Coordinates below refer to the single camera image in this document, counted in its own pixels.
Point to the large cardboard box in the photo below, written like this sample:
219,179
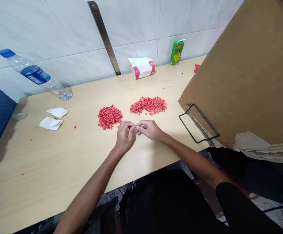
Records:
248,80

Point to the metal wall bracket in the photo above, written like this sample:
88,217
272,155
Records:
104,36

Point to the person's left hand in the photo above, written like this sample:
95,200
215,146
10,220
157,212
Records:
124,137

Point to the person's right hand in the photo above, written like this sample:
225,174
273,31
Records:
150,131

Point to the clear plastic wrapper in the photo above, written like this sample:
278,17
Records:
19,116

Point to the person's right fingers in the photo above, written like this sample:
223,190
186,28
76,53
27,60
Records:
142,126

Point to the pile of red plastic pieces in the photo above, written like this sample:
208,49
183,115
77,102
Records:
149,105
109,117
196,68

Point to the person's left fingers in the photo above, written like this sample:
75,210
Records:
128,127

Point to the pink tissue pack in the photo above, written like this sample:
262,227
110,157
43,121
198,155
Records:
142,68

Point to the clear plastic water bottle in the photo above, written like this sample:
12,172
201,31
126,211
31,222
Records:
35,74

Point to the green drink carton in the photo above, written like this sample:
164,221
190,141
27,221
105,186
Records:
177,52

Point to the crumpled white tissue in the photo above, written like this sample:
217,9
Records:
57,112
50,123

